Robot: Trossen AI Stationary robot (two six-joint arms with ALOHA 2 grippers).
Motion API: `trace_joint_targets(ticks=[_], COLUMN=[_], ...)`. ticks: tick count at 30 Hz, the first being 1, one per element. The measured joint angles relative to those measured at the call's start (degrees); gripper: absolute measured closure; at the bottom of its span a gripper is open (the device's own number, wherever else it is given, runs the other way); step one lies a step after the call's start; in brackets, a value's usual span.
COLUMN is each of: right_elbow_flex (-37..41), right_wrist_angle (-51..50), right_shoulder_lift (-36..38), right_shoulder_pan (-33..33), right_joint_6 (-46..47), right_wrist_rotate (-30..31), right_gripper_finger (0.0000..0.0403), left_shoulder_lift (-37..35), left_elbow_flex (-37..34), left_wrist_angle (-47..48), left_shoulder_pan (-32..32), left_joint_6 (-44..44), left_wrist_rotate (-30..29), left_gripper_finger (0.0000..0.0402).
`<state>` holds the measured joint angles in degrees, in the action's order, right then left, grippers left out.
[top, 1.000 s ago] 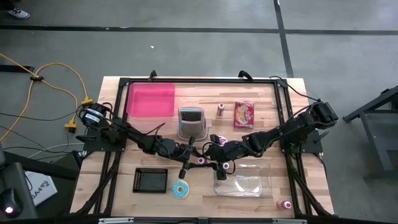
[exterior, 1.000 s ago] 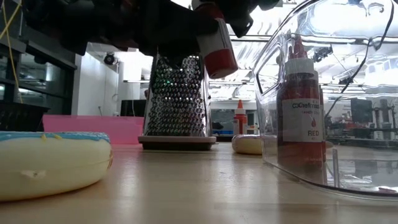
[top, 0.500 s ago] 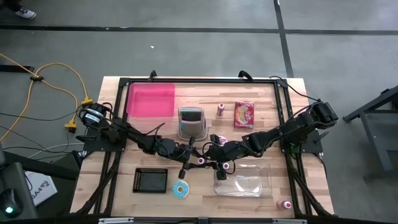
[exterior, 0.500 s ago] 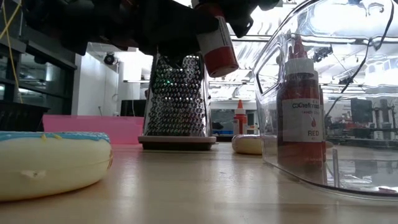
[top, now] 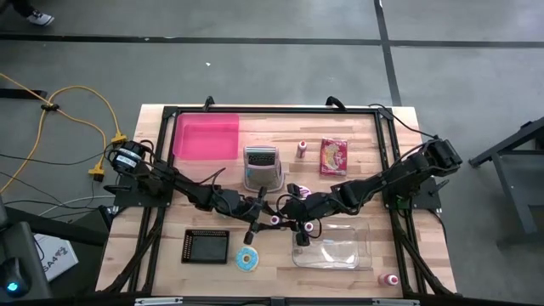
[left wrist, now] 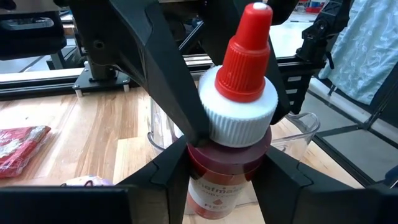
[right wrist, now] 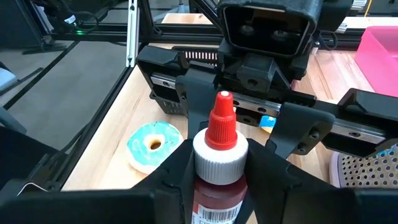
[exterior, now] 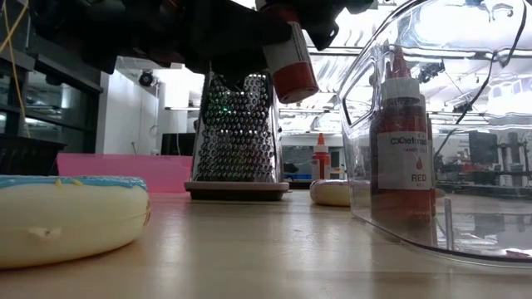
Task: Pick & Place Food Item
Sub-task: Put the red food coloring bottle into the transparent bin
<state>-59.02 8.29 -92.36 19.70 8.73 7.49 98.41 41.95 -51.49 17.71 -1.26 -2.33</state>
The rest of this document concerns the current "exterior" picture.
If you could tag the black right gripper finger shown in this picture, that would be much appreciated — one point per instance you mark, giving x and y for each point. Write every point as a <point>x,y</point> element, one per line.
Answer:
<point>322,21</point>

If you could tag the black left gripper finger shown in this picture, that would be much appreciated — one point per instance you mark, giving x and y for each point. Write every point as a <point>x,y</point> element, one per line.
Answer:
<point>276,31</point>

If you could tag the orange-red food colouring bottle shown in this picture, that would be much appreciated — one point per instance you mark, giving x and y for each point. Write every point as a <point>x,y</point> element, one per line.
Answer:
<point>321,160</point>

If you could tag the pink frosted toy donut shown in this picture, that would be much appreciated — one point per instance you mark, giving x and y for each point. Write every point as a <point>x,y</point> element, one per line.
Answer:
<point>330,193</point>

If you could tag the blue frosted toy donut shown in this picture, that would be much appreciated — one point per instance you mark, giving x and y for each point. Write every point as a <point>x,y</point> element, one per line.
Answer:
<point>62,224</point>

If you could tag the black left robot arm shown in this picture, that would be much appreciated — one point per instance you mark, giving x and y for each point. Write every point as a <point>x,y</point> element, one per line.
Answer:
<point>104,33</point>

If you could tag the ceiling light strip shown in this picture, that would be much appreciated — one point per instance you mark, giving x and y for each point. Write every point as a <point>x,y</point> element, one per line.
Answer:
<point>336,52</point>

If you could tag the pink steel box grater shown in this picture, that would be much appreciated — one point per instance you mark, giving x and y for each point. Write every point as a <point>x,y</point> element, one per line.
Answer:
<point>237,141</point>

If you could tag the black monitor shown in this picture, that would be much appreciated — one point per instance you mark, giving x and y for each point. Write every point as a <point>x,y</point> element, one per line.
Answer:
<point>178,144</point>

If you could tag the blue storage bin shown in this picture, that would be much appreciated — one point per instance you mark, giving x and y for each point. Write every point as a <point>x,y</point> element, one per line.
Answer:
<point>297,176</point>

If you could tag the pink plastic tray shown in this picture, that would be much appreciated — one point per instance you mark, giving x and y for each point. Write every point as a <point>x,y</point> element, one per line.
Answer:
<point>137,172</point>

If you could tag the black slotted plastic basket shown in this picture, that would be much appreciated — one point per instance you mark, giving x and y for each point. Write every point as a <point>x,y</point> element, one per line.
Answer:
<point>25,158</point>

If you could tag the clear plastic container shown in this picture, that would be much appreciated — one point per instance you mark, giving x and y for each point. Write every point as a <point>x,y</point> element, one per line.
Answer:
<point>478,232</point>

